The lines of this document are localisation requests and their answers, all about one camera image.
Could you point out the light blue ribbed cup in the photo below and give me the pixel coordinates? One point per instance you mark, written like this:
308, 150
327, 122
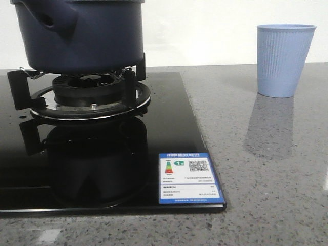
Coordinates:
281, 53

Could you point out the black right pot support grate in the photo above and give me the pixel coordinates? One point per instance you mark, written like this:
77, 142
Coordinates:
135, 99

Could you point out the dark blue cooking pot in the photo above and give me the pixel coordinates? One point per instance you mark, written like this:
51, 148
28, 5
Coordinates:
81, 37

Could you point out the blue energy label sticker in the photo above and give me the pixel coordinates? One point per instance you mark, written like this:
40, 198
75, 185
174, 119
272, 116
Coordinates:
188, 178

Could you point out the black right gas burner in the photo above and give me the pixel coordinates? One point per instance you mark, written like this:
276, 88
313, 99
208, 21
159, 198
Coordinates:
87, 90

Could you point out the black glass gas stove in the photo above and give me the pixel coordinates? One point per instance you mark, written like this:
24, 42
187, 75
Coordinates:
110, 166

